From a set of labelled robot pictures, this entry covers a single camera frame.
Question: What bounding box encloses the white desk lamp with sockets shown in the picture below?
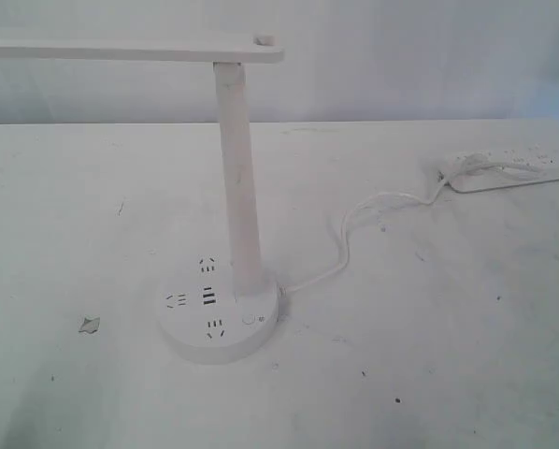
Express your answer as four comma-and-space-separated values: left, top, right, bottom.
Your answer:
0, 36, 284, 364

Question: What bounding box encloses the white power strip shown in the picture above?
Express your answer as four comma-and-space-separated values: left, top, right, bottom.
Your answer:
438, 144, 559, 194

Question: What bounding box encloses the small torn paper scrap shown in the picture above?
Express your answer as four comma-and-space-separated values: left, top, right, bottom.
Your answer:
79, 317, 101, 335

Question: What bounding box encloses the white power cord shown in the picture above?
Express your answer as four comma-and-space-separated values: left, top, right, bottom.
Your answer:
279, 152, 542, 295

